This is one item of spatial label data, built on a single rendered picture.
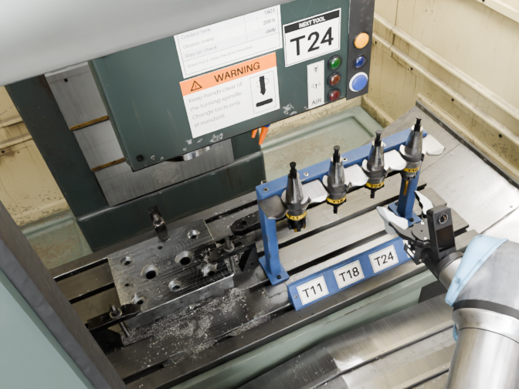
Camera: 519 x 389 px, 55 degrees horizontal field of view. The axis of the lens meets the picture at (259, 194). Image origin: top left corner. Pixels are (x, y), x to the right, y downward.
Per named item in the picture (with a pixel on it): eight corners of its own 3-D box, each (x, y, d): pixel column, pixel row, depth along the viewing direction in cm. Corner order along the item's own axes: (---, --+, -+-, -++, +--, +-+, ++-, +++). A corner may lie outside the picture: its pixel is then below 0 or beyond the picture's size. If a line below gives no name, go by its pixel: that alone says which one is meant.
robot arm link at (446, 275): (454, 280, 99) (487, 264, 101) (439, 263, 102) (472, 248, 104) (446, 299, 105) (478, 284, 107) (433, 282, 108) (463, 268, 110)
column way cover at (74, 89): (239, 163, 175) (216, 26, 138) (107, 211, 164) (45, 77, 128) (234, 155, 178) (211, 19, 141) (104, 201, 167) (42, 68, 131)
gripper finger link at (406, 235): (385, 229, 113) (419, 248, 108) (385, 224, 111) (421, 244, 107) (395, 216, 115) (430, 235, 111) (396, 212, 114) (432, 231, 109)
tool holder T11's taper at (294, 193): (301, 187, 118) (300, 167, 113) (306, 201, 115) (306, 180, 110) (283, 191, 117) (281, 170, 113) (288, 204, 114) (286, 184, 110)
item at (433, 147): (448, 152, 124) (449, 149, 124) (430, 159, 123) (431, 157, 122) (430, 136, 129) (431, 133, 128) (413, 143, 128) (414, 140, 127)
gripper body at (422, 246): (400, 247, 116) (432, 287, 109) (405, 224, 110) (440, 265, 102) (427, 235, 118) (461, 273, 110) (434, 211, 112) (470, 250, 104)
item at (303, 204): (304, 191, 120) (303, 184, 119) (311, 209, 116) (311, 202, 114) (279, 197, 120) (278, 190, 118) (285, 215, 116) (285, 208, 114)
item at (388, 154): (411, 167, 122) (412, 164, 121) (393, 174, 121) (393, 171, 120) (395, 150, 126) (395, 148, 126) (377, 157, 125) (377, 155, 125)
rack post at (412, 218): (421, 221, 149) (437, 146, 128) (406, 228, 148) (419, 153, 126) (401, 201, 155) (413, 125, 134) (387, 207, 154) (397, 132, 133)
